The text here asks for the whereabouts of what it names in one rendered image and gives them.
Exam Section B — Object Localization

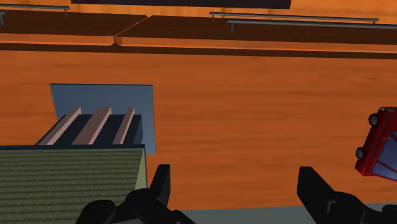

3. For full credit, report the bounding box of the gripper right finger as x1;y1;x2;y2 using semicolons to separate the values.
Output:
296;166;397;224

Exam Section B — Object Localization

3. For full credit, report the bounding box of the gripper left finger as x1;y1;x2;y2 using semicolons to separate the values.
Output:
76;164;196;224

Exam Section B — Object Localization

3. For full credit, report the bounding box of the red toy car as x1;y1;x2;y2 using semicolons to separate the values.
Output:
354;106;397;183

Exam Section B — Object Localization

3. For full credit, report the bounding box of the orange wooden chest of drawers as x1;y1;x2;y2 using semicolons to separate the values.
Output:
0;0;397;212

